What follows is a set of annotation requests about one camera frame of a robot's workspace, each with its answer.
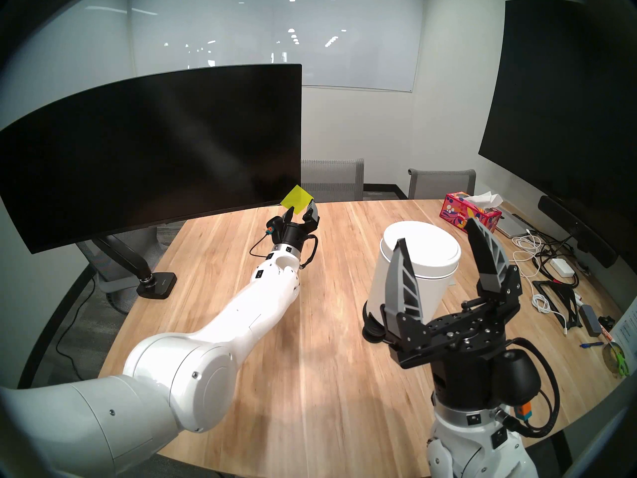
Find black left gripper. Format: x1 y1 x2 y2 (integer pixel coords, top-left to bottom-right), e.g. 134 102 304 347
271 201 319 248

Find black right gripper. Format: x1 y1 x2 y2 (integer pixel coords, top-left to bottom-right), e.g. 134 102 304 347
381 217 523 417

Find yellow sticky note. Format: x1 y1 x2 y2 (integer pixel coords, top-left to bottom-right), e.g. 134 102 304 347
280 185 315 215

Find white pedal trash can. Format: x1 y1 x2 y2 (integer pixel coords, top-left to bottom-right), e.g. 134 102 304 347
362 221 462 343

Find curved black monitor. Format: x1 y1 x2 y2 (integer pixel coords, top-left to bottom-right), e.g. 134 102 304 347
0 64 303 254

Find red floral tissue box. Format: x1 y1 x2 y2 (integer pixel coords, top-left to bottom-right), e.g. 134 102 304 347
439 191 503 234

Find silver laptop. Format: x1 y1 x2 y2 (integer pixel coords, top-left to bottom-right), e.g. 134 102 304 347
495 208 535 239

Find black soundbar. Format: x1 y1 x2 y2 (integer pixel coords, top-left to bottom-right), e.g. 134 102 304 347
537 196 618 268

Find grey adapter dongle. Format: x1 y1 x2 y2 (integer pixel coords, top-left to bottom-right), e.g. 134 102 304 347
578 304 603 337

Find green scissors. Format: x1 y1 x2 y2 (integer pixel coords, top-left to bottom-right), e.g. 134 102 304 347
602 342 630 377

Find white paper sheet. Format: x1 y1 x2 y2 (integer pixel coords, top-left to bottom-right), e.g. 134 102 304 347
610 303 637 363

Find black braided left gripper cable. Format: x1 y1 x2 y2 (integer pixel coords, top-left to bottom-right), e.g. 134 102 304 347
299 235 319 271

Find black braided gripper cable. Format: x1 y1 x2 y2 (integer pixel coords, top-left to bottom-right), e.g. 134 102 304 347
299 235 319 271
498 337 560 439

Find thin black left camera cable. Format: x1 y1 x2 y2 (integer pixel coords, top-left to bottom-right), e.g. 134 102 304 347
249 232 273 258

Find black folding frame stand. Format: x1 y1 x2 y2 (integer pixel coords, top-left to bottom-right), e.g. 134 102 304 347
531 279 584 329

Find white coiled cable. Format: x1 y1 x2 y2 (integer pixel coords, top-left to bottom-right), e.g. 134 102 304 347
531 293 569 336

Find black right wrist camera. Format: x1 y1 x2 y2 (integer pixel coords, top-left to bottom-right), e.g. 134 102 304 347
490 348 543 423

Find black braided right gripper cable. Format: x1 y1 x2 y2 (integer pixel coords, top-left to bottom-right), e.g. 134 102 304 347
498 337 560 439

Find glass wall whiteboard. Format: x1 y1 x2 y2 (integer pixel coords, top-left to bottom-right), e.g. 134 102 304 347
130 0 426 93

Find large black wall television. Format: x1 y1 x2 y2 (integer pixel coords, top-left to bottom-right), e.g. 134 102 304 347
478 0 637 253

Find thin black floor cable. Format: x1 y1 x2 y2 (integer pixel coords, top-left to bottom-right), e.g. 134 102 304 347
55 278 98 385

